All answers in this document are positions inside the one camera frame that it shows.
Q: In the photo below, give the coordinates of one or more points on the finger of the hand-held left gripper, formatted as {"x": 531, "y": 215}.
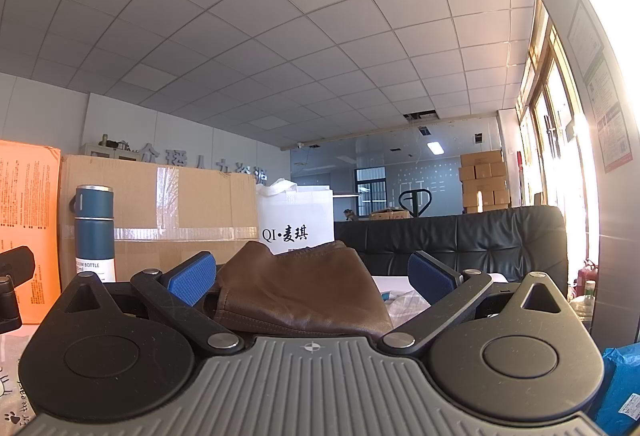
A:
{"x": 17, "y": 263}

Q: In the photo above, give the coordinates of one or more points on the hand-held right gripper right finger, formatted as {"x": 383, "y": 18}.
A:
{"x": 431, "y": 277}

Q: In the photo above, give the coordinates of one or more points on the open cardboard box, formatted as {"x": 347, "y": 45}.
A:
{"x": 389, "y": 215}

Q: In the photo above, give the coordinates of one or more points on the black leather sofa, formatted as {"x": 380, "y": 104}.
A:
{"x": 475, "y": 241}

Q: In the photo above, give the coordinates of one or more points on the red bordered wall poster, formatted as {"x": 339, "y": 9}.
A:
{"x": 607, "y": 116}

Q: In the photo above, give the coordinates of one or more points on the brown leather garment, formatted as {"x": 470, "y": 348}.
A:
{"x": 300, "y": 291}

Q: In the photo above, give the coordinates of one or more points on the grey wall lettering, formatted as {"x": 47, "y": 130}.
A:
{"x": 200, "y": 161}

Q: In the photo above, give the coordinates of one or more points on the pallet jack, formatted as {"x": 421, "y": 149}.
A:
{"x": 415, "y": 203}

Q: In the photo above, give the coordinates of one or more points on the white wall poster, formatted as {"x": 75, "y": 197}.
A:
{"x": 585, "y": 33}

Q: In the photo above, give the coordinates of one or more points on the large brown cardboard box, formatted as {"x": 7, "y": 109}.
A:
{"x": 200, "y": 206}

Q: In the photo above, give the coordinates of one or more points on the orange cardboard box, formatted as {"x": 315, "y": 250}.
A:
{"x": 25, "y": 196}

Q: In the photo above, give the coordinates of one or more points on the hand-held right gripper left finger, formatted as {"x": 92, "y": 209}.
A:
{"x": 192, "y": 283}

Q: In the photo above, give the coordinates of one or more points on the grey metal cabinet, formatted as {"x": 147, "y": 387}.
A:
{"x": 110, "y": 151}

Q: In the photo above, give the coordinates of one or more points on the dark blue vacuum bottle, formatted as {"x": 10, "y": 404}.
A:
{"x": 95, "y": 236}

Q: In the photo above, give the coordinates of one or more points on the blue plastic package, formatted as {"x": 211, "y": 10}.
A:
{"x": 620, "y": 391}

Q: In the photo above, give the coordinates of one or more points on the clear plastic wrapper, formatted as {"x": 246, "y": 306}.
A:
{"x": 407, "y": 305}

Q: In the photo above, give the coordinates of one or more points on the red fire extinguisher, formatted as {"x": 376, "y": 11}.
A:
{"x": 589, "y": 273}

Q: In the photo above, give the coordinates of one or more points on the stack of cardboard boxes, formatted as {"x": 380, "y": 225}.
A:
{"x": 484, "y": 181}

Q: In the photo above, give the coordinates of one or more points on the clear plastic bottle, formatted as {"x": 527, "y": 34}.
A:
{"x": 586, "y": 308}

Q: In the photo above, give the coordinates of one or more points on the ceiling light panel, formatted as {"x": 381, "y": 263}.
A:
{"x": 435, "y": 147}

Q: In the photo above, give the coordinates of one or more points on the white tote bag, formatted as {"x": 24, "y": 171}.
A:
{"x": 300, "y": 216}

